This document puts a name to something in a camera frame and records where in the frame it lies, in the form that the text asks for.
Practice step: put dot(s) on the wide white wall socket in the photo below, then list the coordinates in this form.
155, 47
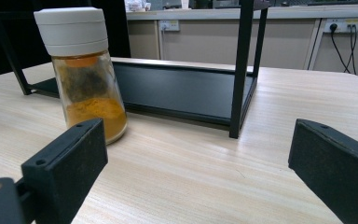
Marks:
341, 23

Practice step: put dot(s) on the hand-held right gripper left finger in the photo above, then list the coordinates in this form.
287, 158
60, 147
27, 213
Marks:
65, 161

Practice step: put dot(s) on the white object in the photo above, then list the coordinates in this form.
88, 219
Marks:
136, 5

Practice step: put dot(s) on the black curtain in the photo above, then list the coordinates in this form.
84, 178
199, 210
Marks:
0, 46

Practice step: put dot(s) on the orange spice jar white lid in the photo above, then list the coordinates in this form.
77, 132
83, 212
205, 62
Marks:
74, 31

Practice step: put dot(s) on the beige office counter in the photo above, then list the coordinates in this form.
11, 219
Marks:
211, 40

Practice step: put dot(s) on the black metal rack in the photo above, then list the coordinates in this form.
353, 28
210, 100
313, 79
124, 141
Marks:
183, 90

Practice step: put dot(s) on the small white wall socket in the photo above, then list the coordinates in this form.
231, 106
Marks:
169, 25

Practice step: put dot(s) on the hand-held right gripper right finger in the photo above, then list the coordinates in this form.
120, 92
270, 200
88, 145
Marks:
335, 168

